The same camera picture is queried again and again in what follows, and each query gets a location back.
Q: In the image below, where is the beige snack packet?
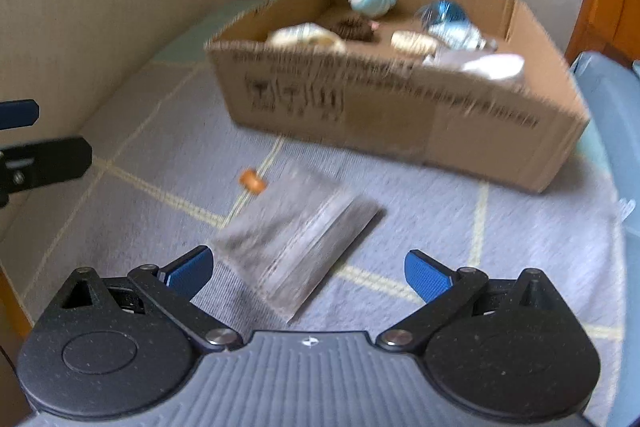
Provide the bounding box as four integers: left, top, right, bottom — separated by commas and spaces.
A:
264, 23, 347, 54

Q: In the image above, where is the grey zip pouch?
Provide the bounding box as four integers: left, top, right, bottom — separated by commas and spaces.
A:
212, 168, 385, 324

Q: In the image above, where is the small beige pouch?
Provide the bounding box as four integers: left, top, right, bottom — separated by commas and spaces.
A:
391, 31, 439, 56

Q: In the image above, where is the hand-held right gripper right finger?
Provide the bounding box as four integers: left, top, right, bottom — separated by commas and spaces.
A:
375, 249, 563, 353

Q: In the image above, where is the pale face mask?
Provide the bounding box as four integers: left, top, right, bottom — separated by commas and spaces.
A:
424, 51, 526, 82

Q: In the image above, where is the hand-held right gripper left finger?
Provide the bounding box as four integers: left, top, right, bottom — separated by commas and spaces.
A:
60, 245, 243, 353

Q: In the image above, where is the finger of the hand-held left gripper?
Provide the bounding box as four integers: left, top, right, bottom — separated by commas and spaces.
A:
0, 136, 93, 208
0, 99, 40, 131

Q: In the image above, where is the cardboard box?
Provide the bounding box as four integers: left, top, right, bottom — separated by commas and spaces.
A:
204, 0, 592, 194

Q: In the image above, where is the brown hair scrunchie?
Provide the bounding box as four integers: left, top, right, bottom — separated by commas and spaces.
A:
327, 18, 378, 44

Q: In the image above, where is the blue floral pillow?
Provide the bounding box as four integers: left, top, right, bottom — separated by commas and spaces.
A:
570, 51, 640, 427

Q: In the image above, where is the grey green patchwork cloth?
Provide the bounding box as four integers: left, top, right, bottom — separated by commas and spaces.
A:
0, 0, 626, 427

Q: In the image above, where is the small orange bead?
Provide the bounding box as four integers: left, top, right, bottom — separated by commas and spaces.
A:
239, 169, 266, 195

